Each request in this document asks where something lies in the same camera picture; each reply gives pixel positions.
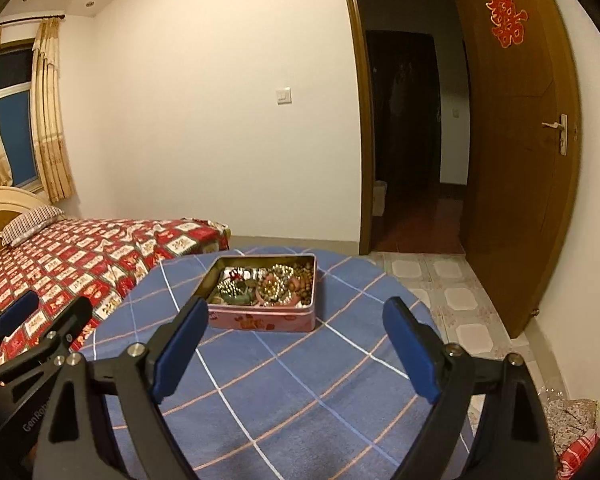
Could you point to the dark curtain rod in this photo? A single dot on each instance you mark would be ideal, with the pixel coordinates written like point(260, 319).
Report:
point(30, 20)

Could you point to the striped pillow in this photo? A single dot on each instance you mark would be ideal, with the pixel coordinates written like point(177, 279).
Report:
point(30, 222)

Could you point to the pink tin box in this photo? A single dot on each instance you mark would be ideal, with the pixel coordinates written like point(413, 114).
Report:
point(260, 317)

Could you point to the red checked cloth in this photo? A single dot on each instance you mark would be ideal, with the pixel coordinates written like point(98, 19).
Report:
point(577, 455)

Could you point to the blue plaid tablecloth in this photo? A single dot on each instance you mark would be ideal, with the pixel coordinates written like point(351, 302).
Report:
point(290, 385)

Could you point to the bed with red quilt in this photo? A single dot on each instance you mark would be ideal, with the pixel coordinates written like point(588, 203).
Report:
point(105, 255)

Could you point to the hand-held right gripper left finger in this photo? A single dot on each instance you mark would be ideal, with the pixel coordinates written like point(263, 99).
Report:
point(180, 350)

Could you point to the red paper door decoration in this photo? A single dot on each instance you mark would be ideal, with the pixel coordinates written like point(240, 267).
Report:
point(506, 17)

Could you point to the brown door frame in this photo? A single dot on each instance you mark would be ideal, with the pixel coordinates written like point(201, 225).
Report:
point(362, 135)

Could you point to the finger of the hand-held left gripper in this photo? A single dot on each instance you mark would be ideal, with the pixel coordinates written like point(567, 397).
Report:
point(65, 325)
point(15, 310)

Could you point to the woven waste bin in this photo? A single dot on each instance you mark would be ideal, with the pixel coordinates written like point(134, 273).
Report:
point(380, 199)

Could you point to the white wall switch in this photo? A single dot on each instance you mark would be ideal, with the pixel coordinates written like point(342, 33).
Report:
point(284, 95)

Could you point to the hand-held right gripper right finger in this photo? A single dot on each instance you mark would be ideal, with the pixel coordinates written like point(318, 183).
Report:
point(410, 355)

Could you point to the pink bangle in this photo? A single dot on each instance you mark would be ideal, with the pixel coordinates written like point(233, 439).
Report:
point(280, 303)

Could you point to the cream wooden headboard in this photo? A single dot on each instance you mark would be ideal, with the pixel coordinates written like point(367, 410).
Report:
point(0, 205)

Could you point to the window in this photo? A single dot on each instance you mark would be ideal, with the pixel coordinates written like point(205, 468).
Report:
point(20, 130)

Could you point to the brown wooden door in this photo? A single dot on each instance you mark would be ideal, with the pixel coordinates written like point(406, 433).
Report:
point(520, 185)

